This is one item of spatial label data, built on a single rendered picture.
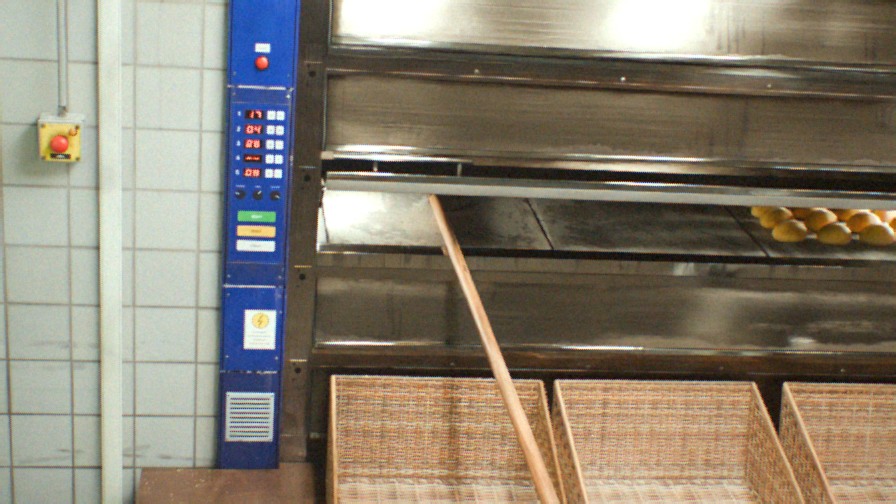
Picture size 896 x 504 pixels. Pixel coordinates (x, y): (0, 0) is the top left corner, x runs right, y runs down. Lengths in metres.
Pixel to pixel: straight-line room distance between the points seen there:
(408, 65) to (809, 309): 1.28
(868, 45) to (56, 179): 1.99
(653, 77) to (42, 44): 1.44
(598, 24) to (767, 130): 0.53
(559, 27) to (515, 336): 0.81
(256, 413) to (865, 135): 1.70
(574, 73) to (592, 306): 0.63
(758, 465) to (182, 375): 1.51
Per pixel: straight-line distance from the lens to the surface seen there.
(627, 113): 3.48
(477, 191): 3.29
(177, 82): 3.33
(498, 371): 2.89
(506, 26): 3.33
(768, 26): 3.51
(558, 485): 3.41
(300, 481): 3.66
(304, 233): 3.45
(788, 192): 3.50
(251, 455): 3.69
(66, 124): 3.31
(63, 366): 3.63
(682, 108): 3.52
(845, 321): 3.88
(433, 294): 3.56
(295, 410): 3.66
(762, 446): 3.78
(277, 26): 3.26
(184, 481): 3.65
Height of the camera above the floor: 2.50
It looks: 22 degrees down
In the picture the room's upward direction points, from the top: 5 degrees clockwise
